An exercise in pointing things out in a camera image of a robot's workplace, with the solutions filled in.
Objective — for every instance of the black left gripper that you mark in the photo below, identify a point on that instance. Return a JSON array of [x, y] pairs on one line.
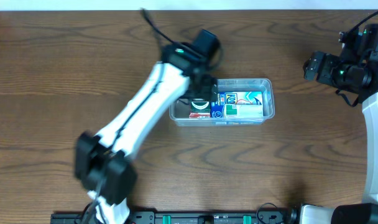
[[209, 91]]

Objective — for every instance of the green Zam-Buk box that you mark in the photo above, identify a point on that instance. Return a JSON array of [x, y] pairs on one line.
[[198, 106]]

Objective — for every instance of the blue Kool Fever box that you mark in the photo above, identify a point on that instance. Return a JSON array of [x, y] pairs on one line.
[[234, 97]]

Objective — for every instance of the red Panadol ActiFast pack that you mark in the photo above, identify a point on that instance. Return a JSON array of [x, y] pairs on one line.
[[199, 115]]

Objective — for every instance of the white green Panadol pack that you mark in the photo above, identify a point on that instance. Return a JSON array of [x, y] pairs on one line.
[[243, 111]]

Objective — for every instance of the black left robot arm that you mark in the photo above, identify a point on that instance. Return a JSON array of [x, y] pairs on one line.
[[103, 161]]

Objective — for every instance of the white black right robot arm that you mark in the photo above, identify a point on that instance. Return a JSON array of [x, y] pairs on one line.
[[361, 47]]

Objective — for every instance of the clear plastic container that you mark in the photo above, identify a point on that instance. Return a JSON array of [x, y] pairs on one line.
[[179, 111]]

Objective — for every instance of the black mounting rail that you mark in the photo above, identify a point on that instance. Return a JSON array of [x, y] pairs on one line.
[[265, 215]]

